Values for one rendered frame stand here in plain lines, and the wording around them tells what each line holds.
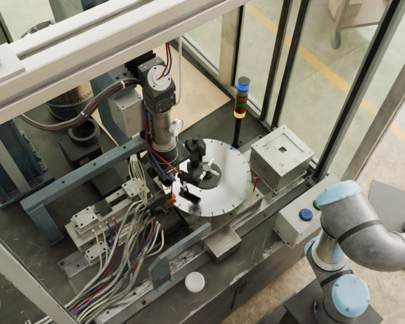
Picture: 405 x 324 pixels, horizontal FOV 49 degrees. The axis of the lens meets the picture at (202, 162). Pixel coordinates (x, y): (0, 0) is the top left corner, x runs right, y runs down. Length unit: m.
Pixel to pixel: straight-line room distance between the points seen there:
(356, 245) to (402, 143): 2.10
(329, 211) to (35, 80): 0.86
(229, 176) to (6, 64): 1.26
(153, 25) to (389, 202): 2.49
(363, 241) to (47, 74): 0.85
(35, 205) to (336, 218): 0.95
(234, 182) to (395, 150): 1.69
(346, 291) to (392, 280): 1.20
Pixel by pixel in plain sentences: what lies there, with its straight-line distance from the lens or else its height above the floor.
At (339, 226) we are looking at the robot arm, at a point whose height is 1.36.
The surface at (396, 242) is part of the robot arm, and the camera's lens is 1.16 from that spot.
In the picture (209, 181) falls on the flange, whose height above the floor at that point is 0.96.
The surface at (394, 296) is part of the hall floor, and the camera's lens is 2.65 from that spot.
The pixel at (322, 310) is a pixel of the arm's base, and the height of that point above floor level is 0.82.
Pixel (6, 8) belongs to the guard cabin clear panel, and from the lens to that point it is 2.12.
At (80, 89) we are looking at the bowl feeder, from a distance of 1.90.
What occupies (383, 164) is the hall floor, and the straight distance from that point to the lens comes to 3.02.
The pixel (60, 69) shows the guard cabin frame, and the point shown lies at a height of 2.03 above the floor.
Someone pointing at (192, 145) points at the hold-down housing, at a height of 1.25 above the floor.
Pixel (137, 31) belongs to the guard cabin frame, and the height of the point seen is 2.04.
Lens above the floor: 2.34
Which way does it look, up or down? 57 degrees down
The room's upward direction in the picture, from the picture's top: 2 degrees clockwise
